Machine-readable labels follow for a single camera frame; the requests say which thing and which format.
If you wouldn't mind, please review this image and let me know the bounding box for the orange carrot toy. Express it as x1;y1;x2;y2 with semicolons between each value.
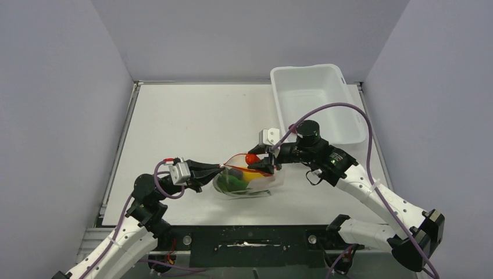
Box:
245;153;262;166

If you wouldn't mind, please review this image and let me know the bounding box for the yellow corn toy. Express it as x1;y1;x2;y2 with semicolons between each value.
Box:
243;171;265;183

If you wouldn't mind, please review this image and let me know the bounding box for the clear orange zip bag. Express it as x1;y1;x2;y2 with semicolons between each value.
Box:
212;153;285;199

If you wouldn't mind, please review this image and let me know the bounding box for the green leafy vegetable toy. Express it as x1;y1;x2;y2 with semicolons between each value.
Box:
213;172;248;195

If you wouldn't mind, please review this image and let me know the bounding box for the brown mushroom toy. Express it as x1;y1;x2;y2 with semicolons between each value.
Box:
228;169;244;180

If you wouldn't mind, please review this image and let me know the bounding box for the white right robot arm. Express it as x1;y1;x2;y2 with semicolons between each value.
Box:
247;120;445;272

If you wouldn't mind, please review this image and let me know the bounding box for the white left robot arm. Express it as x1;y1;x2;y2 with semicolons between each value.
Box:
53;158;226;278

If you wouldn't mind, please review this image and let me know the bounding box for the white plastic bin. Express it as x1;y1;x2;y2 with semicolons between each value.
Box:
270;64;367;145

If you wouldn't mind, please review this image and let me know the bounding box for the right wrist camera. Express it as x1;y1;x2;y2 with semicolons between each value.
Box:
258;128;281;147

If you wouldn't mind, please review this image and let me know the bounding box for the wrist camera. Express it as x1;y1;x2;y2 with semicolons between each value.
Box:
169;162;191;185
258;128;281;147

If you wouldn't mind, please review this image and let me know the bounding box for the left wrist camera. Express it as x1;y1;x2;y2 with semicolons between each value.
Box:
169;162;191;185

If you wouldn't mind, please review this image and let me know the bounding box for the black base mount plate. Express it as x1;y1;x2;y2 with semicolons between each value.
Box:
151;225;349;268

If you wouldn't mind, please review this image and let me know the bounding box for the aluminium table frame rail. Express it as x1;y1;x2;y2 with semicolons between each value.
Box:
77;225;424;266

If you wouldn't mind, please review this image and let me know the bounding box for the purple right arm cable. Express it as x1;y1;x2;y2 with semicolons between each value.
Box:
271;102;440;279

